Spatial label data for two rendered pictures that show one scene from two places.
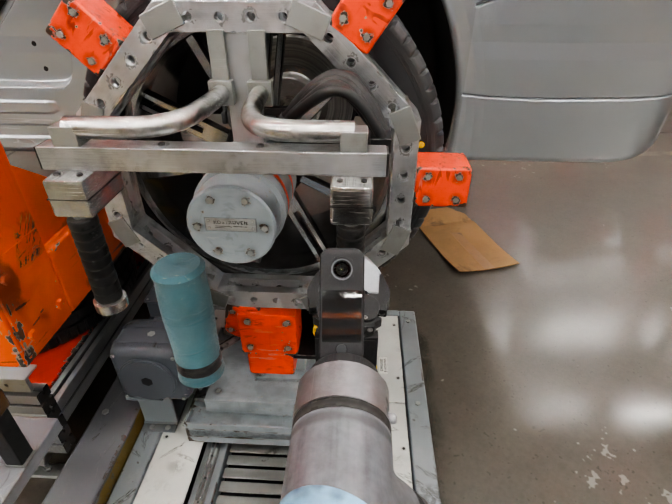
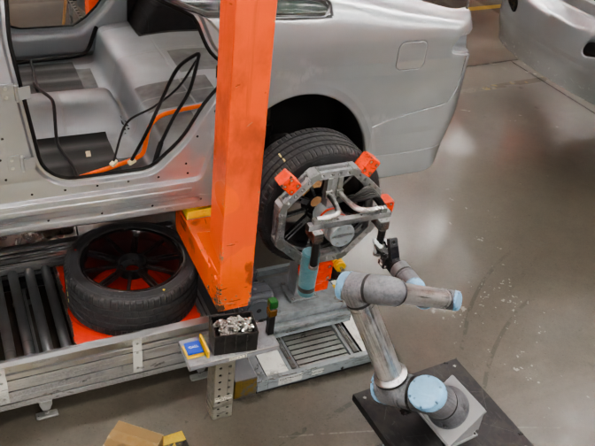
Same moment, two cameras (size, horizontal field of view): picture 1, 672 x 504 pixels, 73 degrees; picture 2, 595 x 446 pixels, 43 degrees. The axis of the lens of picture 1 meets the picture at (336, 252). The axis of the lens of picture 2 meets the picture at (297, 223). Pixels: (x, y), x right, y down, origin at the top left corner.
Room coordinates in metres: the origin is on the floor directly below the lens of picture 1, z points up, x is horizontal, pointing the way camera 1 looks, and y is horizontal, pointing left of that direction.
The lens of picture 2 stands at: (-1.75, 1.81, 2.92)
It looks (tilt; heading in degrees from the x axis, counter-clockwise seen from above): 36 degrees down; 328
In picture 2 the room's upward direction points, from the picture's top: 7 degrees clockwise
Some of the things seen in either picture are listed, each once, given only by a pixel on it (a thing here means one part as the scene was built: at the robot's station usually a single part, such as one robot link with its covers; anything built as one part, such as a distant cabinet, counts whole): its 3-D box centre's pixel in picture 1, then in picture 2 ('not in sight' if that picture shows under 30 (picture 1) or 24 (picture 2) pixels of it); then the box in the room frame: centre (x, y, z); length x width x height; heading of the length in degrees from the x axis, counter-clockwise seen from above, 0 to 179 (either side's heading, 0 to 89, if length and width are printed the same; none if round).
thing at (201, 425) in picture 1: (290, 382); (296, 303); (0.90, 0.13, 0.13); 0.50 x 0.36 x 0.10; 87
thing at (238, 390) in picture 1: (287, 333); (300, 277); (0.90, 0.13, 0.32); 0.40 x 0.30 x 0.28; 87
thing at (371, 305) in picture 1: (346, 349); (391, 260); (0.37, -0.01, 0.80); 0.12 x 0.08 x 0.09; 177
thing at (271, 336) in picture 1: (275, 321); (313, 268); (0.77, 0.14, 0.48); 0.16 x 0.12 x 0.17; 177
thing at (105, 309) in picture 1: (97, 261); (314, 254); (0.50, 0.32, 0.83); 0.04 x 0.04 x 0.16
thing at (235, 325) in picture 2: not in sight; (233, 332); (0.47, 0.72, 0.51); 0.20 x 0.14 x 0.13; 79
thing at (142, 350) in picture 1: (181, 339); (243, 294); (0.95, 0.44, 0.26); 0.42 x 0.18 x 0.35; 177
